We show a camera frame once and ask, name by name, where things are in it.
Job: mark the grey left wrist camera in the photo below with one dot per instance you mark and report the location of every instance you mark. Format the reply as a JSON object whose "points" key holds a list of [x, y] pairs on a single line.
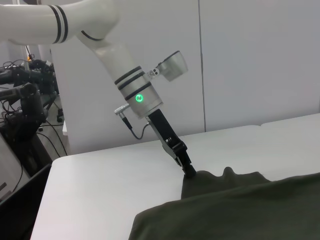
{"points": [[175, 66]]}

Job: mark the white and silver left arm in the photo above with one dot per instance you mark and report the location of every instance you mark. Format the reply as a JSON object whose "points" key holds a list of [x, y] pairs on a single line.
{"points": [[117, 65]]}

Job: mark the black wheeled stand leg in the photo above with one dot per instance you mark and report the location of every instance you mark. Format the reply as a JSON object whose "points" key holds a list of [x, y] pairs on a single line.
{"points": [[60, 117]]}

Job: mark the black background robot equipment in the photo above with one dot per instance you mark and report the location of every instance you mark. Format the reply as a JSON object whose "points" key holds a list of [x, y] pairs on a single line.
{"points": [[27, 100]]}

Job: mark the dark green FREE! t-shirt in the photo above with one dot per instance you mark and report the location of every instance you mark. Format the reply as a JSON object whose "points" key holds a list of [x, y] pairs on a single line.
{"points": [[237, 205]]}

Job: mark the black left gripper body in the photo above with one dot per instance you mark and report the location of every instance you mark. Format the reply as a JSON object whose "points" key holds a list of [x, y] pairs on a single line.
{"points": [[162, 127]]}

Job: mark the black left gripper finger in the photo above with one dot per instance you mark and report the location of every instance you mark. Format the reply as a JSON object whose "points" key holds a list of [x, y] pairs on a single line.
{"points": [[181, 163], [190, 171]]}

